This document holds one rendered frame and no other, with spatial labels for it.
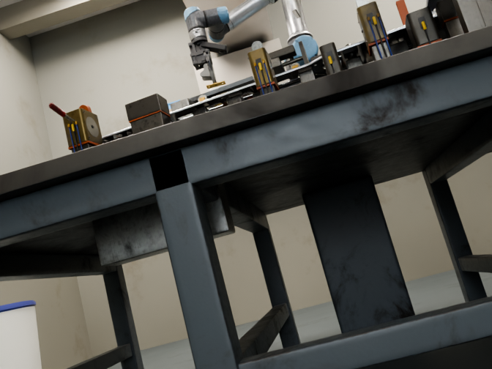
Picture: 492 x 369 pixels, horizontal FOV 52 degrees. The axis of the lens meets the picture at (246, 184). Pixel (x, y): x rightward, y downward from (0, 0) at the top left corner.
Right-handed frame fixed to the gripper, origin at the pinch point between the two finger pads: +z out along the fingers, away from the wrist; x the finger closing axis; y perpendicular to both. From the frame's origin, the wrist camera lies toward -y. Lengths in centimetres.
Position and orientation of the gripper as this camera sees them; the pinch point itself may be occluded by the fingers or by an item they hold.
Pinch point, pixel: (214, 80)
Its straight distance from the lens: 225.9
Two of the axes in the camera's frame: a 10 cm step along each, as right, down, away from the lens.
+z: 2.5, 9.5, -1.8
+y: -9.6, 2.7, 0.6
